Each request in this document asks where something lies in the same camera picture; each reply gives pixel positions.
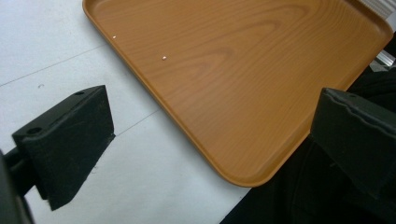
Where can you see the metal stand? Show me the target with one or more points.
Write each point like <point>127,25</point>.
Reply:
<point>381,46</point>

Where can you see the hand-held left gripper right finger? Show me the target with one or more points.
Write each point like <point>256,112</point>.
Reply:
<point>358,137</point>

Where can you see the wooden tray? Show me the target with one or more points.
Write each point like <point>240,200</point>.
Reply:
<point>236,77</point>

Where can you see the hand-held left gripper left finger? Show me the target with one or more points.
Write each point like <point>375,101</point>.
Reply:
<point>68,140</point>

